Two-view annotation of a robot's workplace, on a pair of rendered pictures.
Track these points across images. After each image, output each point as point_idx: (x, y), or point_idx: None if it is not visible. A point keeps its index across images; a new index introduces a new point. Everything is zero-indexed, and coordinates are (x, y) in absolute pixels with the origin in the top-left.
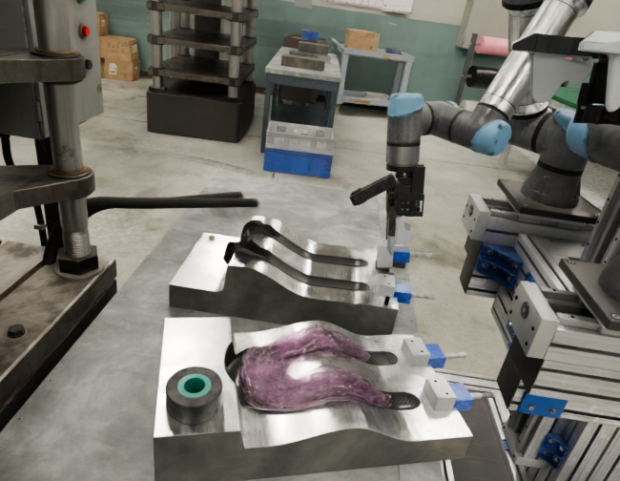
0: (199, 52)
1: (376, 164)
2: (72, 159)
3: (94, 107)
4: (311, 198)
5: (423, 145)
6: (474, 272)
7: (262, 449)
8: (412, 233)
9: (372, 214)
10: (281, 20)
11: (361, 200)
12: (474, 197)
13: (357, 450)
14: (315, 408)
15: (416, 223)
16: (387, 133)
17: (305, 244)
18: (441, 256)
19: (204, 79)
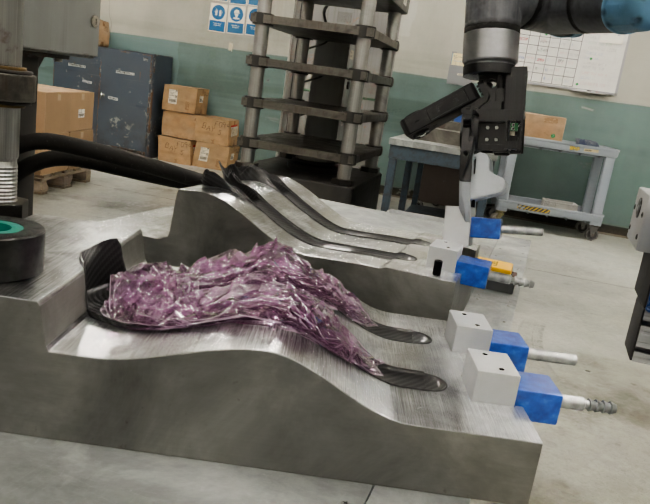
0: (312, 130)
1: (548, 286)
2: (4, 47)
3: (83, 42)
4: (389, 222)
5: (629, 272)
6: (646, 316)
7: (82, 364)
8: (503, 179)
9: (483, 246)
10: (428, 101)
11: (417, 125)
12: (646, 189)
13: (278, 418)
14: (212, 328)
15: (603, 364)
16: (465, 14)
17: (334, 218)
18: (641, 412)
19: (307, 154)
